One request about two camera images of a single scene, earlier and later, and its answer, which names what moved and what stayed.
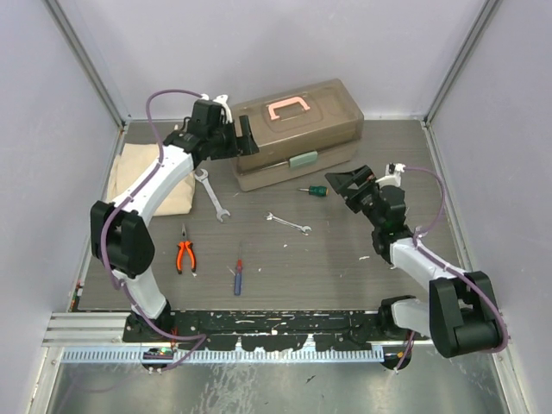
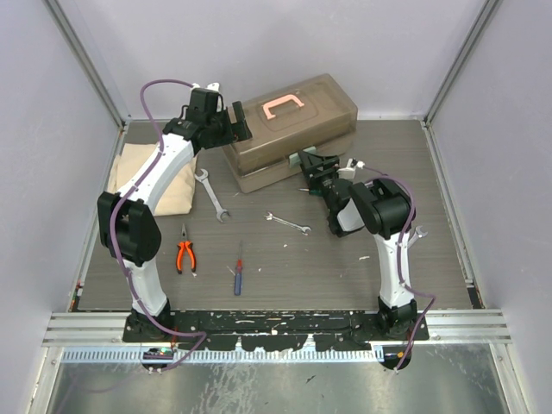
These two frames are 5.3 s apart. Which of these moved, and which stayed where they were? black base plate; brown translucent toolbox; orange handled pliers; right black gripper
Moved: right black gripper
Stayed: brown translucent toolbox; black base plate; orange handled pliers
